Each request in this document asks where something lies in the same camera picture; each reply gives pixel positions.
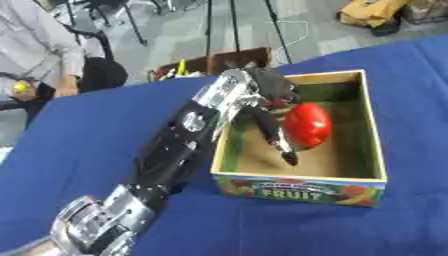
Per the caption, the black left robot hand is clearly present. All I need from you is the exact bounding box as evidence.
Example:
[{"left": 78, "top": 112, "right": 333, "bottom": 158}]
[{"left": 234, "top": 67, "right": 305, "bottom": 167}]

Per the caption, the red toy apple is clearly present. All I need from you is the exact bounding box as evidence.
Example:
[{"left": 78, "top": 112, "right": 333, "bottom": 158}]
[{"left": 281, "top": 102, "right": 335, "bottom": 150}]

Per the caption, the cardboard box with fruit print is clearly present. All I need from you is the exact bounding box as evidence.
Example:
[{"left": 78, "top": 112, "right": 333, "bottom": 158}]
[{"left": 210, "top": 69, "right": 389, "bottom": 208}]

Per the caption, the brown crate with items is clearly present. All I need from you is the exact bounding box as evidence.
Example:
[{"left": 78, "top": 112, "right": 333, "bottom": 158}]
[{"left": 147, "top": 47, "right": 275, "bottom": 82}]

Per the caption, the black tripod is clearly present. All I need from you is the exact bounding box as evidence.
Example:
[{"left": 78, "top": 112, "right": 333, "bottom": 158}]
[{"left": 203, "top": 0, "right": 294, "bottom": 65}]

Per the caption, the yellow bag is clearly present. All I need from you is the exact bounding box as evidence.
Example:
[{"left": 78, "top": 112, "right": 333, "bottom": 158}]
[{"left": 336, "top": 0, "right": 410, "bottom": 29}]

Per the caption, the black chair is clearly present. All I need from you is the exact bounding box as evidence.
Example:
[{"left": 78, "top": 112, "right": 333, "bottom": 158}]
[{"left": 61, "top": 0, "right": 167, "bottom": 47}]

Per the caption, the person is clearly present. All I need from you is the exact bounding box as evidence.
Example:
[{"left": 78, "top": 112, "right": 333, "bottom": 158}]
[{"left": 0, "top": 0, "right": 88, "bottom": 98}]

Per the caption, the yellow ball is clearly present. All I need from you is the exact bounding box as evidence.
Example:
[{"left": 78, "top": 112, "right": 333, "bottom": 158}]
[{"left": 12, "top": 81, "right": 32, "bottom": 94}]

